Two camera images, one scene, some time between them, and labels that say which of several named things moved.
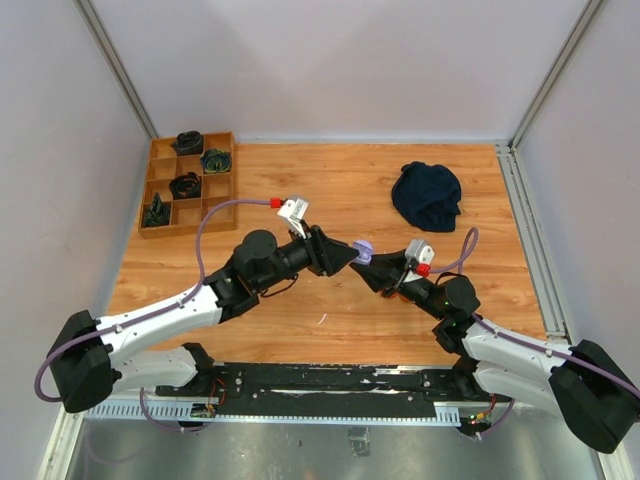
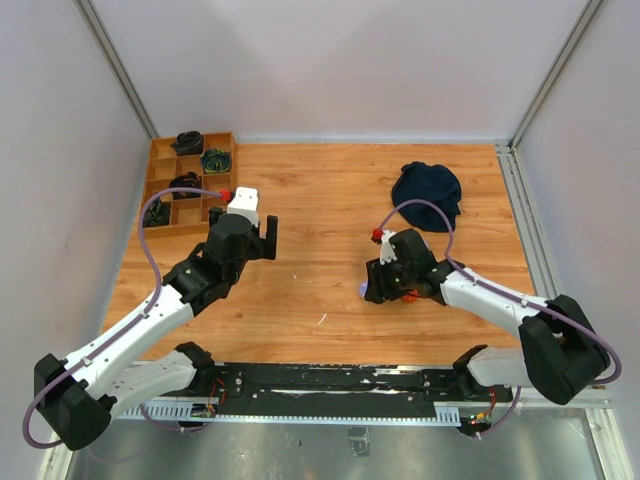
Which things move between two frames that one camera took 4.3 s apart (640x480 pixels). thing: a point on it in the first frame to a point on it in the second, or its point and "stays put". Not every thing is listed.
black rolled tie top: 188,143 stays put
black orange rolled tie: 186,186 stays put
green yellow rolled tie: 216,160 stays put
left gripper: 328,256 to 264,247
